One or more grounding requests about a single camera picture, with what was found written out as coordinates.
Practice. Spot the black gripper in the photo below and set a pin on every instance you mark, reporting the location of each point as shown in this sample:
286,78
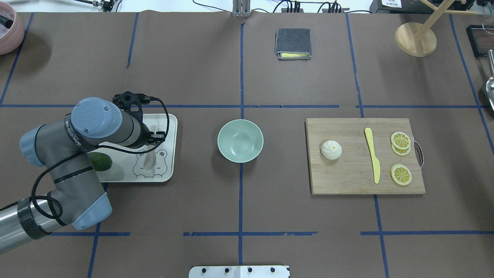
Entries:
157,136

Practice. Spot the white ceramic spoon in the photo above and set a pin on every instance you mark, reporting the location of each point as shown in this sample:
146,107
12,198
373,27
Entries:
150,160

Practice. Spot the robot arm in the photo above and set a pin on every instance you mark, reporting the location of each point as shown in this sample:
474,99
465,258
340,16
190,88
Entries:
69,192

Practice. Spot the green ceramic bowl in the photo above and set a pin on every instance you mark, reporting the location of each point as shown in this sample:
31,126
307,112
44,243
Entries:
240,141

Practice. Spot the pink bowl with ice cubes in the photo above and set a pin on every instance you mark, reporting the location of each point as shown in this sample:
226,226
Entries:
11,38

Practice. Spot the white steamed bun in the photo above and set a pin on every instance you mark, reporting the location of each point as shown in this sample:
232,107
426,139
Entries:
331,150

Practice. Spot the cream serving tray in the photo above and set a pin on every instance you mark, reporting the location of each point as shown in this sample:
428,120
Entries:
128,168

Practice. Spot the green avocado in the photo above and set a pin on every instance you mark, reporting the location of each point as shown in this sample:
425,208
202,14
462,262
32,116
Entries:
101,162

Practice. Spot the black tripod stand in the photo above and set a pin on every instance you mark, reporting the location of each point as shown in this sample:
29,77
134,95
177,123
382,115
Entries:
105,5

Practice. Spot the grey folded cloth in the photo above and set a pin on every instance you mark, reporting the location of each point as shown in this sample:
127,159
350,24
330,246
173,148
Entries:
293,44

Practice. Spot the wooden cutting board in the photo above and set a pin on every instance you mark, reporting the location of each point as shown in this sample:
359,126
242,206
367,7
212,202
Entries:
352,173

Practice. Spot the yellow plastic knife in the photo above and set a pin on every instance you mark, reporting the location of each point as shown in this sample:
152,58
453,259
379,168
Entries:
376,164

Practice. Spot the lemon slice under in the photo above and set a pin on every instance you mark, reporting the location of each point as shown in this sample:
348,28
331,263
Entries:
401,152

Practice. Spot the lemon slice top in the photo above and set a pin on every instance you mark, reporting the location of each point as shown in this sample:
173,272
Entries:
400,140

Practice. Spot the lemon slice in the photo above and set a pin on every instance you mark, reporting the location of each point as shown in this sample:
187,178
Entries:
400,140
400,174

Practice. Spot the lemon slice bottom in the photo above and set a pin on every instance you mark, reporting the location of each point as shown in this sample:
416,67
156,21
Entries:
400,174

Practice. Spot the wooden mug tree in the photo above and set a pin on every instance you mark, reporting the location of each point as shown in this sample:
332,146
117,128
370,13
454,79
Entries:
418,39

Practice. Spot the metal scoop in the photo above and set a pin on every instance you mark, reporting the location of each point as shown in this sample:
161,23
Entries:
489,86

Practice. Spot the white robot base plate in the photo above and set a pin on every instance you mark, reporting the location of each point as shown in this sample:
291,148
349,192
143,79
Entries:
248,271

